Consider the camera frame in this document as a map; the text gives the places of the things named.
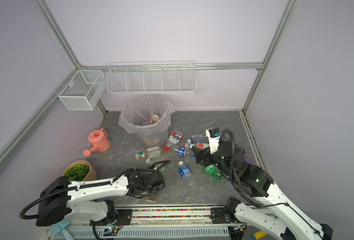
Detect green label clear bottle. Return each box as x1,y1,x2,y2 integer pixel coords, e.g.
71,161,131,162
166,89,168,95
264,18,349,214
145,158,170,176

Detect square clear green-band bottle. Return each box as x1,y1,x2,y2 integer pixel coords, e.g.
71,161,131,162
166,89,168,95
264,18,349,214
135,146,161,160

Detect red cap brown bottle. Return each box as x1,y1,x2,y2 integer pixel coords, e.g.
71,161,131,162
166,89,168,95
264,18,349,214
149,114,160,125

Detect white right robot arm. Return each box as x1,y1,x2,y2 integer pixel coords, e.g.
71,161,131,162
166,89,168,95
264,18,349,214
193,128,333,240

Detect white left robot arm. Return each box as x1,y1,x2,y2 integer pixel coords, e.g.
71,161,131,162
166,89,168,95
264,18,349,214
19,168,165,227

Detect grey mesh waste bin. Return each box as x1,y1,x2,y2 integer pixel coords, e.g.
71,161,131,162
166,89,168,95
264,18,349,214
118,95,174,149

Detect clear plastic bin liner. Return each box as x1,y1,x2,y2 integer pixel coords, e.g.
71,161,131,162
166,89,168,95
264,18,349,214
118,95,174,135

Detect green soda bottle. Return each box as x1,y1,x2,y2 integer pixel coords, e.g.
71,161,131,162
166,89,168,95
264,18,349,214
201,164,222,181

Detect pepsi blue label bottle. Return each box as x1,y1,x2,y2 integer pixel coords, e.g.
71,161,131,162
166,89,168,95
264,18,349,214
173,146,196,158

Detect white cap blue bottle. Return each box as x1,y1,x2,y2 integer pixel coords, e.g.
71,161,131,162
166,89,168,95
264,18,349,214
178,161,194,186

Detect purple pink toy spade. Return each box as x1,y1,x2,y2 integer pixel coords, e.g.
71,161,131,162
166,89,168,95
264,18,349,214
244,155,254,165

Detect potted green plant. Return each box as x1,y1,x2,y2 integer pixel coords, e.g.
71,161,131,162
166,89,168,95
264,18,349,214
63,160,98,182

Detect pink plastic watering can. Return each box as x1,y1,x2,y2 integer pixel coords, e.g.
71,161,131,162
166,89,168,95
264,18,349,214
83,128,111,157

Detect teal plastic shovel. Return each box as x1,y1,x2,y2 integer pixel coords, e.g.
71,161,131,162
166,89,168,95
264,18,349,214
51,219,74,240

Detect blue yellow toy rake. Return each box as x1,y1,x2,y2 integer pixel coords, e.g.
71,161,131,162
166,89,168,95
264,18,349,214
253,231,268,240

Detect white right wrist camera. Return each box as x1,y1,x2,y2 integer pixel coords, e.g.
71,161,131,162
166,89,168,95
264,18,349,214
206,128,221,154

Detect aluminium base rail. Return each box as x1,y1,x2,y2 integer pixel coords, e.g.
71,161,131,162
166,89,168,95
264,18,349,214
40,204,274,240

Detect white wire wall shelf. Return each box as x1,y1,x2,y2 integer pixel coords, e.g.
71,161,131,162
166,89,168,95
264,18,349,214
106,61,198,94

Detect white mesh wall basket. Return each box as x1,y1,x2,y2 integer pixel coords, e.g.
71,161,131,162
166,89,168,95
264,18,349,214
58,70,107,111

